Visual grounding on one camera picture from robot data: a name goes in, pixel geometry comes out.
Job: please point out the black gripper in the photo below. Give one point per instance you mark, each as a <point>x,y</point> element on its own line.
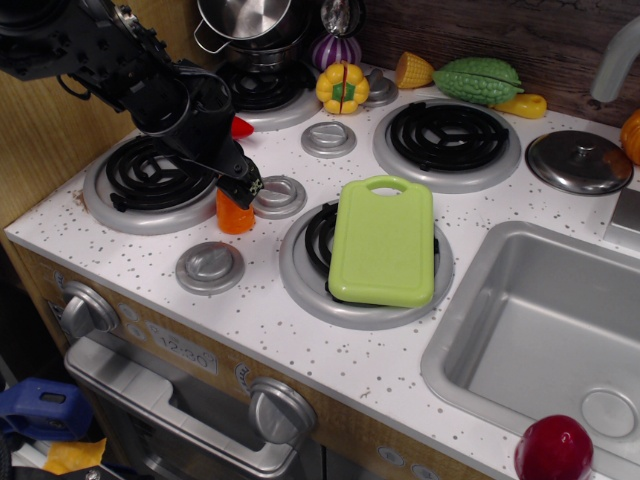
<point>198,134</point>

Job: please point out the orange toy carrot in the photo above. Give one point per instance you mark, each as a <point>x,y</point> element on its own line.
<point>232,219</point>

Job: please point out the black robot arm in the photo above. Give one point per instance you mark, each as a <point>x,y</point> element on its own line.
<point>101,46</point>

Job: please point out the green plastic cutting board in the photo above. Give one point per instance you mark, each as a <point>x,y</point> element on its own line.
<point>383,245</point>

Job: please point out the red toy chili pepper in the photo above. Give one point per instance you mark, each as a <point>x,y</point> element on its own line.
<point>241,129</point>

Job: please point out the silver knob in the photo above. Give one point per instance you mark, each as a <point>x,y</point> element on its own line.
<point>330,139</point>
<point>281,197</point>
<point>382,90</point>
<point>209,268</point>

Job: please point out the front left stove burner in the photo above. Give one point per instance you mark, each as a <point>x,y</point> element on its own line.
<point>135,189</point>

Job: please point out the stove burner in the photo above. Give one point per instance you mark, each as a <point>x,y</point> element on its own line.
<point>135,189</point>
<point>274,100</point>
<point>304,262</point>
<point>449,146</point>

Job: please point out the silver knob front left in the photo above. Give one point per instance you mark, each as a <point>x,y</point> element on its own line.
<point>209,268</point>

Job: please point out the back left stove burner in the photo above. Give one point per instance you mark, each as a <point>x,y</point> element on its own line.
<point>274,100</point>

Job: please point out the silver knob upper centre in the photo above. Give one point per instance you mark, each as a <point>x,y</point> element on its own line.
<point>330,139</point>

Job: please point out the front right stove burner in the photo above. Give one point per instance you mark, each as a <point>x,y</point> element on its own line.
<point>304,262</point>

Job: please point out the stainless steel pot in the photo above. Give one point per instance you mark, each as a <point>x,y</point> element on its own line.
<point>255,36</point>

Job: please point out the yellow toy bell pepper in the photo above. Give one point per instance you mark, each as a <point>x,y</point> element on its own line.
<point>342,88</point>

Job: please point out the purple striped toy onion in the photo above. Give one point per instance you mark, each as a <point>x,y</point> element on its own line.
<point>327,50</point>

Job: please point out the oven clock display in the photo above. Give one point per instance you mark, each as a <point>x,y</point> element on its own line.
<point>183,348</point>

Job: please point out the left oven dial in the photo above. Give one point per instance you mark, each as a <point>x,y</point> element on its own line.
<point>85,311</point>

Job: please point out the oven dial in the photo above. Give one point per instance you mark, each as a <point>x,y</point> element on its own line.
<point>278,413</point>
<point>85,311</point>

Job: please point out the silver knob back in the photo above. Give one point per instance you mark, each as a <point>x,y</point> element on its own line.
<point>382,90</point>

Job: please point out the steel spoon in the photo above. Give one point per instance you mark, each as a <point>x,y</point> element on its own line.
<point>343,18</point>

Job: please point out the yellow toy corn piece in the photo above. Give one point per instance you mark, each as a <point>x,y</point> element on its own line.
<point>412,71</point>

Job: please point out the back right stove burner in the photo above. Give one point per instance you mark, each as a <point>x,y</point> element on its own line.
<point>449,146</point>

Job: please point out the right oven dial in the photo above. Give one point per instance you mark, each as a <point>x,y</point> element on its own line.
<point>278,413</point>

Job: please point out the green toy bitter gourd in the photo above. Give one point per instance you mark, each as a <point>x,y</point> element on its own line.
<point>478,80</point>

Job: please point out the blue plastic device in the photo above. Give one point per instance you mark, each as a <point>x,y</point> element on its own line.
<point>45,410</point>

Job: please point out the yellow cloth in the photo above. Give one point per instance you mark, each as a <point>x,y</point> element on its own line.
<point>66,457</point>

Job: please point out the silver toy sink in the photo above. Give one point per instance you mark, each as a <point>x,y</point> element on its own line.
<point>544,324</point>

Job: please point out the steel pot lid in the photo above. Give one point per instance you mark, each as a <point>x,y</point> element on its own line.
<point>580,163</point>

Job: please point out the orange toy fruit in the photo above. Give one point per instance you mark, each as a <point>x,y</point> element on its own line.
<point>630,137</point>

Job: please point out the grey toy faucet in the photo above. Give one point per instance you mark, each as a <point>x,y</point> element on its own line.
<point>617,60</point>

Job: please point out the red toy apple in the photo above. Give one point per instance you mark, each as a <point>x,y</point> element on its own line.
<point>555,447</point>

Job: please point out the silver oven door handle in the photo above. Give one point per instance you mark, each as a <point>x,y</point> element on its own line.
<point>173,425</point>

